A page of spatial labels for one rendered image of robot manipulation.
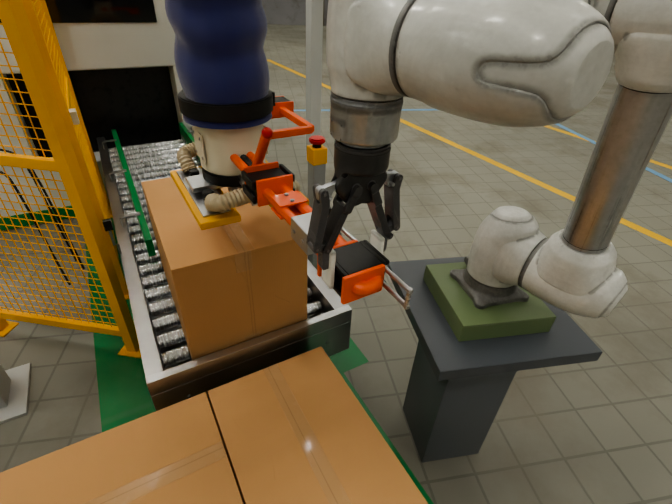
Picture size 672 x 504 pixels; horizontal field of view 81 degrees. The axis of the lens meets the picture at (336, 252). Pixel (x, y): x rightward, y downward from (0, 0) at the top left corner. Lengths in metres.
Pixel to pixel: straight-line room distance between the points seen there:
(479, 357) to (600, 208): 0.49
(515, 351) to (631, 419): 1.19
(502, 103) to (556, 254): 0.77
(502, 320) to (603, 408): 1.18
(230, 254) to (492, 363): 0.79
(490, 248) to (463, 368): 0.34
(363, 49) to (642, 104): 0.61
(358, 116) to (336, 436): 0.94
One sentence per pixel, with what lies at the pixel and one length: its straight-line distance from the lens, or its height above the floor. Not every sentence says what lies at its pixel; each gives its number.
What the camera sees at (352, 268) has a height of 1.25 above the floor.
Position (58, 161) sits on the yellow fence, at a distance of 1.76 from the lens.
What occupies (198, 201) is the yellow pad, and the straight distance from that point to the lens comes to 1.08.
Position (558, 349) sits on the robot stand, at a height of 0.75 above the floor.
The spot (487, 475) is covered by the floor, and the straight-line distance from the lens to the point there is 1.91.
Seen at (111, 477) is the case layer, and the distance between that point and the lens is 1.28.
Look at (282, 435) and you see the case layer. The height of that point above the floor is 0.54.
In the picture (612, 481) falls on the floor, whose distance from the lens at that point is 2.13.
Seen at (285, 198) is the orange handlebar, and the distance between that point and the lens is 0.80.
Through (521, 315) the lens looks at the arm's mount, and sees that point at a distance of 1.29.
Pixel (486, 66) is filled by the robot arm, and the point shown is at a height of 1.55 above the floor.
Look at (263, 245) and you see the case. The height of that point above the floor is 0.95.
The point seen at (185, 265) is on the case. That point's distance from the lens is 1.14.
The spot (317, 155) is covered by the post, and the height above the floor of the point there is 0.98.
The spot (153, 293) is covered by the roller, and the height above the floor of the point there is 0.54.
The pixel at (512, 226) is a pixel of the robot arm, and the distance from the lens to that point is 1.17.
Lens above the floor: 1.60
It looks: 35 degrees down
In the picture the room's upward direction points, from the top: 3 degrees clockwise
